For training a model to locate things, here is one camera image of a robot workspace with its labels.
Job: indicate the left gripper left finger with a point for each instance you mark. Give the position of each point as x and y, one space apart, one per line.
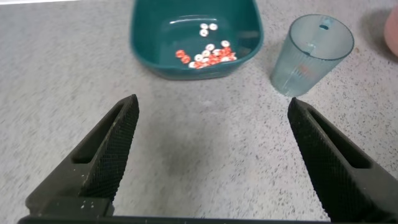
102 165

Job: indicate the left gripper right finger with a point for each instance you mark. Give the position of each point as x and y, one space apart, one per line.
335 161

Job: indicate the translucent blue ribbed cup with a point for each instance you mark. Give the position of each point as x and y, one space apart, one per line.
298 71

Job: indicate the pink plastic bowl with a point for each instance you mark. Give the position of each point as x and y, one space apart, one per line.
392 31

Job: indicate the teal plastic basin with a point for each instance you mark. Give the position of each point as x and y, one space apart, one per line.
174 37

